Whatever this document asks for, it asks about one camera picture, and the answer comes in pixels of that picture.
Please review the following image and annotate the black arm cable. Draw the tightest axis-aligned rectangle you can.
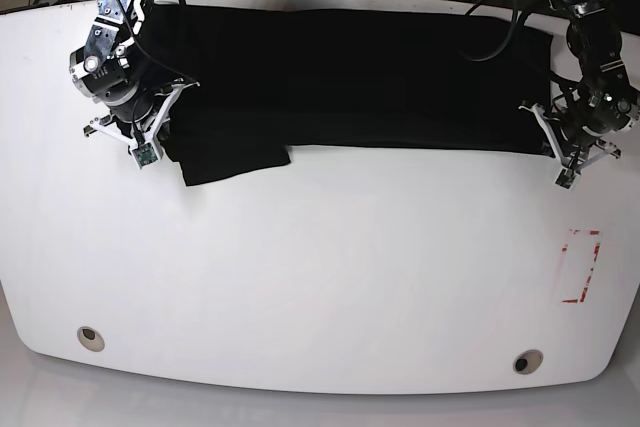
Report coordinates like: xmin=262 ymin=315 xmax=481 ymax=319
xmin=459 ymin=0 xmax=531 ymax=63

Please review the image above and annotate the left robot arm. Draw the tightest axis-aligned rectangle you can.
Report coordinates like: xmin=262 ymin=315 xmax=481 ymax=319
xmin=549 ymin=0 xmax=639 ymax=156

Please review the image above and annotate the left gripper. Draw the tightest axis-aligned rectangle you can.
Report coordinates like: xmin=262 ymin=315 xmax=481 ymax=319
xmin=547 ymin=115 xmax=603 ymax=161

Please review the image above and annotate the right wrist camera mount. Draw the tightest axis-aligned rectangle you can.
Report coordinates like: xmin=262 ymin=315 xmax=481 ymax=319
xmin=518 ymin=103 xmax=622 ymax=191

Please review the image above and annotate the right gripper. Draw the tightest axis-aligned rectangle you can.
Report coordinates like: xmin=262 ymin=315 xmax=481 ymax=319
xmin=107 ymin=86 xmax=173 ymax=141

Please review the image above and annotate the black printed t-shirt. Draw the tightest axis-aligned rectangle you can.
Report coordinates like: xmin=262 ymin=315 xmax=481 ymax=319
xmin=142 ymin=5 xmax=552 ymax=186

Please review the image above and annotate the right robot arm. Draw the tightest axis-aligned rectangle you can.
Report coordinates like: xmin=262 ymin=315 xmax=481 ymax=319
xmin=69 ymin=0 xmax=194 ymax=147

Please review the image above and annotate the right table cable grommet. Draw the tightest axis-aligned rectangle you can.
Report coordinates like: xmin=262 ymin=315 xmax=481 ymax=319
xmin=513 ymin=349 xmax=544 ymax=375

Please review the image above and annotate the table cable grommet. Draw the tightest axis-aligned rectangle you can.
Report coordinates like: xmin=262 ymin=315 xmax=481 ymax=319
xmin=77 ymin=326 xmax=105 ymax=353
xmin=513 ymin=349 xmax=544 ymax=375

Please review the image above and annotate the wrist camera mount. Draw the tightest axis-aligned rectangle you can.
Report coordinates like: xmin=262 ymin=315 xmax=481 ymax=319
xmin=518 ymin=103 xmax=622 ymax=191
xmin=83 ymin=78 xmax=199 ymax=169

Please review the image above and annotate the left table cable grommet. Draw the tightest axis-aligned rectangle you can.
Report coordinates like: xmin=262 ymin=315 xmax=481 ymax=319
xmin=77 ymin=326 xmax=105 ymax=353

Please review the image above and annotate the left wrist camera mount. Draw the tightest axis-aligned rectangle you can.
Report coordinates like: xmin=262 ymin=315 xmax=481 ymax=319
xmin=83 ymin=78 xmax=199 ymax=169

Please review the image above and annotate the red tape rectangle marking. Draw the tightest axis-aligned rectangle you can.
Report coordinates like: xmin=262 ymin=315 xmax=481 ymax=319
xmin=555 ymin=229 xmax=602 ymax=305

